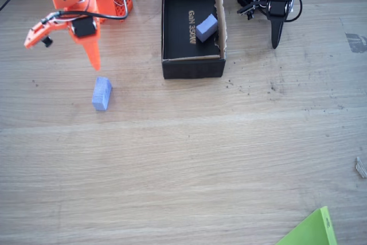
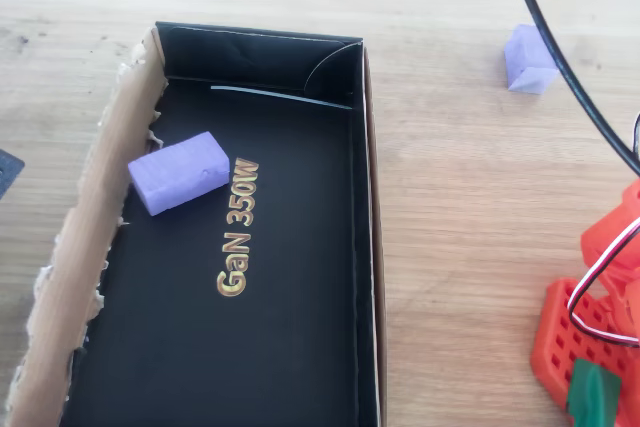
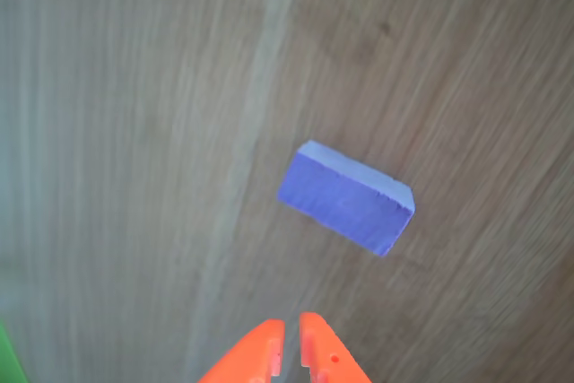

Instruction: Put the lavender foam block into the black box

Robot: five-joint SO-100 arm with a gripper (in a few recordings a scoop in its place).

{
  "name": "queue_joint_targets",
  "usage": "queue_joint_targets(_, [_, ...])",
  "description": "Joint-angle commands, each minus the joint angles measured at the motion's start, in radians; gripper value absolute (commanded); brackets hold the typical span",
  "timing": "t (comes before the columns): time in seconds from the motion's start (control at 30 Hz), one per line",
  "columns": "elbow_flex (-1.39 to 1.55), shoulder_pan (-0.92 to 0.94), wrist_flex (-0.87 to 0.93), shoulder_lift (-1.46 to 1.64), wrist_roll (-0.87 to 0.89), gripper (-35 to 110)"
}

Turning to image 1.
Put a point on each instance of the orange gripper black servo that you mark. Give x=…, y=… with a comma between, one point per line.
x=83, y=28

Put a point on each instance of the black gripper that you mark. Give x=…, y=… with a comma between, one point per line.
x=276, y=10

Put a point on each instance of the purple foam block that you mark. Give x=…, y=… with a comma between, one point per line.
x=206, y=27
x=101, y=95

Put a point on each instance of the black cardboard box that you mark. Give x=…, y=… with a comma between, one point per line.
x=183, y=64

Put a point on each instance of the lime green plastic piece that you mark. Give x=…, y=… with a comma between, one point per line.
x=315, y=227

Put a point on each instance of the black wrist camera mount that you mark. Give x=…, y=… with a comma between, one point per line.
x=246, y=9

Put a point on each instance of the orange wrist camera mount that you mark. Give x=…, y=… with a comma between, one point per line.
x=37, y=34

